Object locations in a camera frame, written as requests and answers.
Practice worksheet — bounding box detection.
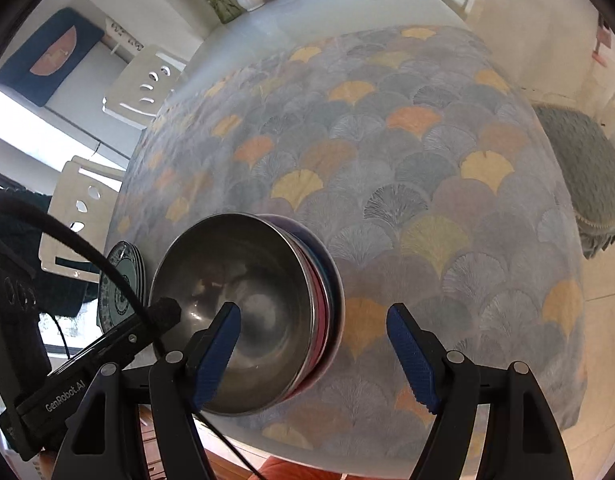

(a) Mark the blue fridge cover cloth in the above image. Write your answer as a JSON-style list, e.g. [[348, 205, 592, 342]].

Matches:
[[0, 8, 104, 107]]

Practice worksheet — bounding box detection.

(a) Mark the ginkgo pattern table mat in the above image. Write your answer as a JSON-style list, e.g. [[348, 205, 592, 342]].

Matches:
[[110, 26, 586, 463]]

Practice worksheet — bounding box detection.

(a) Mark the large blue floral plate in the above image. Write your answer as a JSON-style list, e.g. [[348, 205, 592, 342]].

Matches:
[[97, 240, 147, 333]]

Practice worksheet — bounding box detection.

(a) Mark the black cable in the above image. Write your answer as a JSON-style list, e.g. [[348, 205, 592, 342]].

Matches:
[[0, 190, 268, 480]]

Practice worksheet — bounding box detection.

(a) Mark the white chair far left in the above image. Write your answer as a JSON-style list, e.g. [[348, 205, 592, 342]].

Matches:
[[102, 44, 186, 130]]

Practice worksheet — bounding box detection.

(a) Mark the pink steel bowl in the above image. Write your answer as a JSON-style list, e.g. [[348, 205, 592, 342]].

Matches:
[[150, 214, 324, 416]]

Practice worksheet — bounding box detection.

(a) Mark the white chair near left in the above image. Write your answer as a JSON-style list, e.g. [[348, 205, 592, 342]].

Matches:
[[38, 156, 125, 284]]

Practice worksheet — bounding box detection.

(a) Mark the green cushioned chair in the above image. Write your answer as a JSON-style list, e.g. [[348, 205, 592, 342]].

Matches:
[[533, 103, 615, 259]]

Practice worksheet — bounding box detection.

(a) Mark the pink patterned ceramic bowl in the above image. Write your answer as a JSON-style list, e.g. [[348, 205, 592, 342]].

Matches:
[[260, 214, 345, 400]]

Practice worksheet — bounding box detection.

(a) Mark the white refrigerator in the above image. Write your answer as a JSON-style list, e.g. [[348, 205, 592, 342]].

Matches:
[[0, 39, 149, 172]]

